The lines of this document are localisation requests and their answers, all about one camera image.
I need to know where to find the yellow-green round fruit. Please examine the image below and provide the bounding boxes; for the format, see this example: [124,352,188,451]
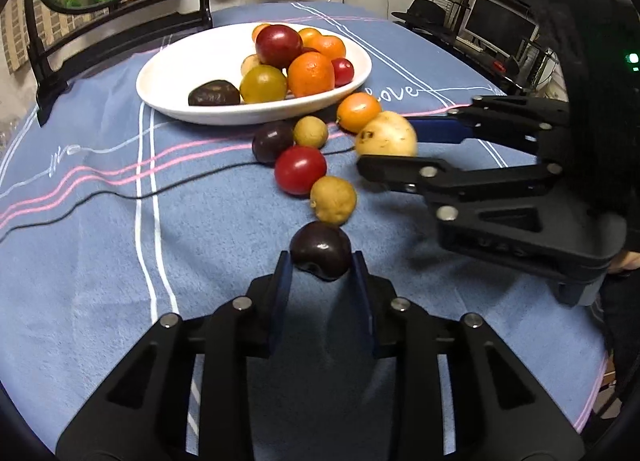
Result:
[239,65,288,104]

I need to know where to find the blue plaid tablecloth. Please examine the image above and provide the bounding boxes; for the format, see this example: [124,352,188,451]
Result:
[0,1,613,461]

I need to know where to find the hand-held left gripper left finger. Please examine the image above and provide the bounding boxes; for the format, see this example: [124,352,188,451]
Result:
[55,251,296,461]

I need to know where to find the medium yellow potato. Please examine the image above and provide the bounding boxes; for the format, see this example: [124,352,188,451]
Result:
[309,176,358,226]

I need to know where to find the large pale yellow potato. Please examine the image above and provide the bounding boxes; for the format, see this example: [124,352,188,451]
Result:
[355,111,418,158]

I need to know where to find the black hat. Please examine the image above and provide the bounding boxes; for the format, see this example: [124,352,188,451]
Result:
[391,0,448,32]

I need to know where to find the small red tomato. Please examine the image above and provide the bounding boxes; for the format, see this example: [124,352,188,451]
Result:
[274,145,328,196]
[331,58,355,88]

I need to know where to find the large dark red plum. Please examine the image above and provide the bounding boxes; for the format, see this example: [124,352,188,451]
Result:
[255,24,304,69]

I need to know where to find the large orange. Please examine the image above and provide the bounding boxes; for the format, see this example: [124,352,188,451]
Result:
[312,35,347,62]
[287,52,336,98]

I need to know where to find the black desk rack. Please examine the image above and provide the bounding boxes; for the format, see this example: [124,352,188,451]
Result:
[395,0,571,102]

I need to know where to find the thin black cable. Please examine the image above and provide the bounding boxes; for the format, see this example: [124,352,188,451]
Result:
[0,133,358,242]

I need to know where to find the white oval plate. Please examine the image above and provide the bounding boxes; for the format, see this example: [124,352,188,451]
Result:
[136,22,373,126]

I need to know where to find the person's right hand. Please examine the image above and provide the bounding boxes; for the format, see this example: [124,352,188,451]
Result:
[607,250,640,278]

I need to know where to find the computer monitor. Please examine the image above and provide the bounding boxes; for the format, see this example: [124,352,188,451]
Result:
[457,0,538,49]

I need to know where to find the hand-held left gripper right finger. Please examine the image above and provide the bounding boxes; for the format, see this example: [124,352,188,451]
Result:
[350,251,586,461]

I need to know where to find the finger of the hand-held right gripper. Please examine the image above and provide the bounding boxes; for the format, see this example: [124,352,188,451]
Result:
[407,96,572,165]
[356,154,627,308]

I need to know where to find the small yellow potato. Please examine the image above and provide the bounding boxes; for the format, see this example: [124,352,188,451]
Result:
[293,116,329,149]

